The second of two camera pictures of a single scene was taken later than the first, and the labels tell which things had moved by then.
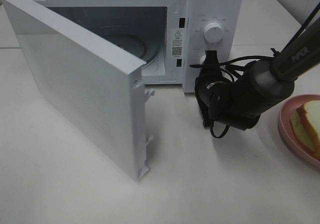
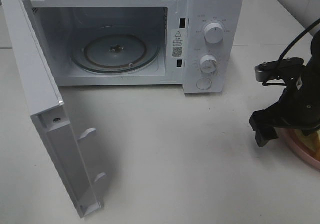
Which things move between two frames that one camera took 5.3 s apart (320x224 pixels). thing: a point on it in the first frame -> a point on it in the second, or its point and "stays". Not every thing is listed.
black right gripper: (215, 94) -> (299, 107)
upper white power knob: (213, 32) stays
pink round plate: (288, 133) stays
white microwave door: (96, 88) -> (44, 100)
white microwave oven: (169, 27) stays
